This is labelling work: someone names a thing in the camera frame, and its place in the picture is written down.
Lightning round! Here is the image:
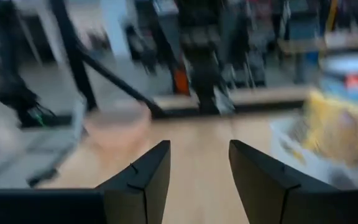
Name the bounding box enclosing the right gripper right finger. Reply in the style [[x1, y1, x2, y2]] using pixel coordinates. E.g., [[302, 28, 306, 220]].
[[228, 139, 338, 224]]

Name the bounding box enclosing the grey-white snack packet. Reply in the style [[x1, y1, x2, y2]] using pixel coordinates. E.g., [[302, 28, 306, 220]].
[[319, 52, 358, 77]]

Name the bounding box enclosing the orange background object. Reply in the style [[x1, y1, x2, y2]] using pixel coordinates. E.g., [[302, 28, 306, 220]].
[[174, 67, 190, 96]]

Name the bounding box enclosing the yellow ramen packet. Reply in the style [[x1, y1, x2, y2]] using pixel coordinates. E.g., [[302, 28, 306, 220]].
[[301, 90, 358, 167]]

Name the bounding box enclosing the black aluminium table frame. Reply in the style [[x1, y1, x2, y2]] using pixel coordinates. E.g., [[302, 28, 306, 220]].
[[26, 0, 310, 187]]

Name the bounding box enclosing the pink translucent bowl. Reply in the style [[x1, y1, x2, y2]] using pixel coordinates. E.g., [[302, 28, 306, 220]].
[[84, 101, 152, 166]]

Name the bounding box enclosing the wooden background table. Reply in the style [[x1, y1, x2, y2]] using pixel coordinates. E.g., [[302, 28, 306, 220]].
[[278, 32, 358, 55]]

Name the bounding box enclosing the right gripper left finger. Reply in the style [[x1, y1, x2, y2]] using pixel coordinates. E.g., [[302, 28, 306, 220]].
[[96, 139, 171, 224]]

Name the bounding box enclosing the blue snack packet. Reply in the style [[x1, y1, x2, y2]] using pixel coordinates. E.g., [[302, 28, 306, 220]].
[[319, 76, 358, 105]]

